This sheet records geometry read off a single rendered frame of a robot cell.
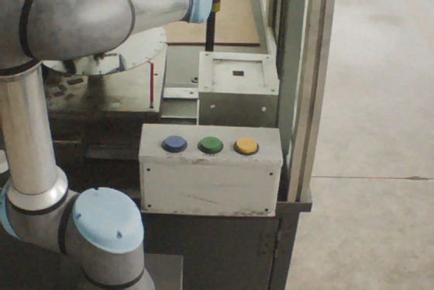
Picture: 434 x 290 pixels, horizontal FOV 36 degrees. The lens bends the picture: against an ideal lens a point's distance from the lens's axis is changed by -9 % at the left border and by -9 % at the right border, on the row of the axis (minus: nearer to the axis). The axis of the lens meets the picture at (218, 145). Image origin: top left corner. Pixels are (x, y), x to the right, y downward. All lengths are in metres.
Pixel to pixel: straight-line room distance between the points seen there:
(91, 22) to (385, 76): 2.76
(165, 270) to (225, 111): 0.42
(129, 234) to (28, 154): 0.21
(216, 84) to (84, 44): 0.72
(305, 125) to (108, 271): 0.50
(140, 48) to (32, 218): 0.61
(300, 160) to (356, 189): 1.33
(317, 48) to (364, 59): 2.35
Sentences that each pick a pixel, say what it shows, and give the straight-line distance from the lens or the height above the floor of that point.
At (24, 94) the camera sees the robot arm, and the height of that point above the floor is 1.21.
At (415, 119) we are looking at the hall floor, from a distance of 3.28.
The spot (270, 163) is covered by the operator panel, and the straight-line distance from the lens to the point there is 1.40.
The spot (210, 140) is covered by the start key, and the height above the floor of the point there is 0.91.
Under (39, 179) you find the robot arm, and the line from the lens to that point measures 1.14.
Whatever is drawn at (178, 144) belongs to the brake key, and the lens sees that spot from 1.40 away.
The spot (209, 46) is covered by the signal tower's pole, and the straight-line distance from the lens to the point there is 1.83.
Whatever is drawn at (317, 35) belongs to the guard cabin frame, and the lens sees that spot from 1.31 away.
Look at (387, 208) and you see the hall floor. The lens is 2.73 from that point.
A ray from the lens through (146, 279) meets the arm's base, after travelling 1.27.
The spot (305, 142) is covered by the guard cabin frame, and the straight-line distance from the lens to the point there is 1.45.
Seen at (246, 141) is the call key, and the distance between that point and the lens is 1.42.
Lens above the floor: 1.76
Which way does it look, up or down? 37 degrees down
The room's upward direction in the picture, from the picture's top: 3 degrees clockwise
